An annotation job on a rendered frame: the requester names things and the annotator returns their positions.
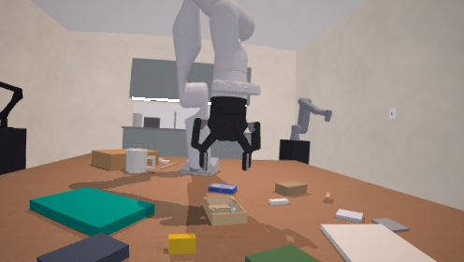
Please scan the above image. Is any green rectangular box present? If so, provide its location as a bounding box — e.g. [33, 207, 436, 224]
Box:
[245, 244, 319, 262]

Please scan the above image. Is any yellow block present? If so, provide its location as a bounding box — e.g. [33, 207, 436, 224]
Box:
[168, 234, 196, 255]

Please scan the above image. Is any white mug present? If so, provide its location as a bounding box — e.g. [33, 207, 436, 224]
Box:
[125, 149, 155, 173]

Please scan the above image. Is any teal flat rectangular box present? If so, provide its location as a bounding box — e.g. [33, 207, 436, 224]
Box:
[30, 187, 154, 236]

